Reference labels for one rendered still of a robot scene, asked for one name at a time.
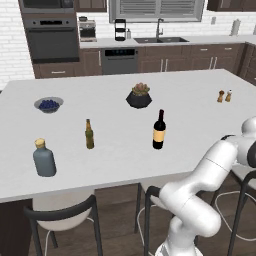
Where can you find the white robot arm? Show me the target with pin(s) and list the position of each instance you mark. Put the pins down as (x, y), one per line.
(196, 196)

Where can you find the grey dishwasher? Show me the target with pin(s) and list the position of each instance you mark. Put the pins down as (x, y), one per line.
(119, 61)

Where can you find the dark sink basin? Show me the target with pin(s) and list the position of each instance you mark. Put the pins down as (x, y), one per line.
(161, 40)

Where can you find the white paper towel roll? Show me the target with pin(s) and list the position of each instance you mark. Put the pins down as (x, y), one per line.
(235, 27)

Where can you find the grey wall socket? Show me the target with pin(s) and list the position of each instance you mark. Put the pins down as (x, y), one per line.
(213, 20)

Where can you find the black pot with succulent plant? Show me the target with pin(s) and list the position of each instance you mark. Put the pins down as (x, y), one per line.
(139, 96)

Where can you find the olive green glass bottle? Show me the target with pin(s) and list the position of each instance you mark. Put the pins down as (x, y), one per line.
(89, 136)

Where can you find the grey sink tap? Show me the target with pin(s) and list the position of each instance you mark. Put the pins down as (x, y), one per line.
(159, 27)

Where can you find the grey bottle with tan cap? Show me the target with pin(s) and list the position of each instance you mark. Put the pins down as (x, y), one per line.
(44, 160)

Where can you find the black microwave oven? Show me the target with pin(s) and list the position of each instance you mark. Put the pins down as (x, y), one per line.
(46, 4)

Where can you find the silver coffee machine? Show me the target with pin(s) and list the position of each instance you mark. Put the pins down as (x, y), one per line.
(87, 30)

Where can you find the dark wine bottle tan label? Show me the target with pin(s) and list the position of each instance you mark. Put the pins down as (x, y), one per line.
(159, 130)

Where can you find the window with grey blinds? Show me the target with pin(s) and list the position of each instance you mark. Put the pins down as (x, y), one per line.
(156, 9)

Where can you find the black built-in oven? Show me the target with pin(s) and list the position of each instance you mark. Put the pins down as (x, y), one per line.
(51, 38)

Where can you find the grey bowl of blueberries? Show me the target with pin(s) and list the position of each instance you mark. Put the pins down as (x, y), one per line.
(49, 105)

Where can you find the brown wall cupboard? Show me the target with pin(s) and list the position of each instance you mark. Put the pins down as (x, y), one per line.
(231, 4)
(90, 5)

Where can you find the small grey soap bottle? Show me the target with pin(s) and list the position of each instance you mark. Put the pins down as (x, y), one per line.
(128, 33)

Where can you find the brown pepper shaker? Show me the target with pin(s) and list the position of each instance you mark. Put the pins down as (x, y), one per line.
(220, 96)

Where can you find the brown base cupboard run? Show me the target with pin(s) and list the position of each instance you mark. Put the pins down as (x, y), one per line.
(186, 58)

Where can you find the brown salt shaker white top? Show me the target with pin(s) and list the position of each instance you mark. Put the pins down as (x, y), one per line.
(228, 96)

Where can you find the black chair with white seat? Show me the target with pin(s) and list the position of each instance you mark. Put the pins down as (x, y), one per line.
(63, 213)
(150, 196)
(241, 186)

